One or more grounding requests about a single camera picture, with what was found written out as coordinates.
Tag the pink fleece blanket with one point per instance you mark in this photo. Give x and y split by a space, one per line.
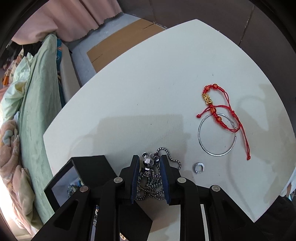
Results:
17 180

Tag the large silver hoop bangle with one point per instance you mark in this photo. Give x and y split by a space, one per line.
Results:
213 139

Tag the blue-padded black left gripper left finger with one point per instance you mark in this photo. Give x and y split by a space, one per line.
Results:
103 208

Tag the brown cardboard sheet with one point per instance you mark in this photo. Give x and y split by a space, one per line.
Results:
121 41

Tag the black jewelry box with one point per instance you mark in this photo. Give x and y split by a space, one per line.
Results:
76 175

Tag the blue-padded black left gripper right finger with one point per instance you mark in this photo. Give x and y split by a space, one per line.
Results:
206 213

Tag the green bed mattress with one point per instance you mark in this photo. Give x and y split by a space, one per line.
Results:
41 103

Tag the pink curtain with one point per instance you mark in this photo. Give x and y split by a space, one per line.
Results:
70 20

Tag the pale green pillow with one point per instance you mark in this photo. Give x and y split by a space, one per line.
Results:
12 98

